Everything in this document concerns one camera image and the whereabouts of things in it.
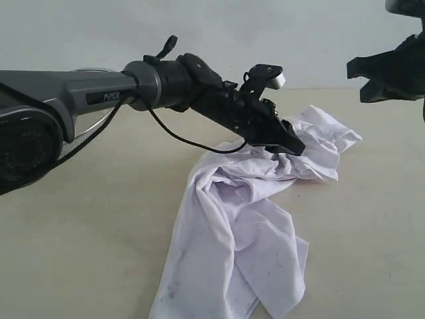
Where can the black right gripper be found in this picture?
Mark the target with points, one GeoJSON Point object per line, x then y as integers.
{"type": "Point", "coordinates": [401, 71]}

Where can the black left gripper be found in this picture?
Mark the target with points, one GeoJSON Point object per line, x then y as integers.
{"type": "Point", "coordinates": [253, 119]}

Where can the white t-shirt red lettering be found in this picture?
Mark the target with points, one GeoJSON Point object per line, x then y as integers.
{"type": "Point", "coordinates": [232, 248]}

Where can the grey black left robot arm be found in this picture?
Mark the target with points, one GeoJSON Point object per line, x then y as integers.
{"type": "Point", "coordinates": [39, 108]}

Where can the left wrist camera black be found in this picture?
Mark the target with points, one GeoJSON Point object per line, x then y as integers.
{"type": "Point", "coordinates": [260, 77]}

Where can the metal wire mesh basket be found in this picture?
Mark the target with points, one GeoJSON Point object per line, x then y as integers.
{"type": "Point", "coordinates": [84, 126]}

